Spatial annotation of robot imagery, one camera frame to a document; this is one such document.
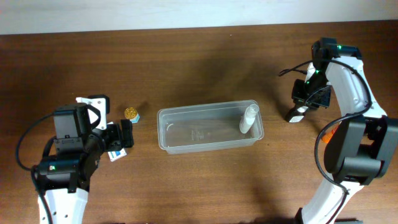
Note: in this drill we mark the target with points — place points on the clear plastic container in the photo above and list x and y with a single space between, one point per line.
206 127

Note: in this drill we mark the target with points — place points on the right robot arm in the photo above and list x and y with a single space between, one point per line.
353 150

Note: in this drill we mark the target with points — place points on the orange tube white cap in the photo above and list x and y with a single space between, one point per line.
329 134

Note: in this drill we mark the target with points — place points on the white spray bottle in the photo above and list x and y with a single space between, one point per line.
248 118

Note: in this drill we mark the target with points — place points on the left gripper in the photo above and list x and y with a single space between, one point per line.
125 133

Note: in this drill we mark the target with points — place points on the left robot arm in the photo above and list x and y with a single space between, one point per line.
70 158

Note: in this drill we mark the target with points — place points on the white Panadol box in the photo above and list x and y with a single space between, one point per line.
115 155

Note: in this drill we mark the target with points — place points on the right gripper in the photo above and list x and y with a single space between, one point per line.
311 101

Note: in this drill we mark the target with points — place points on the small jar gold lid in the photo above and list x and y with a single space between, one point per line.
132 115

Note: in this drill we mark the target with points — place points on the dark bottle white cap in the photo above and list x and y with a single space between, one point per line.
296 114

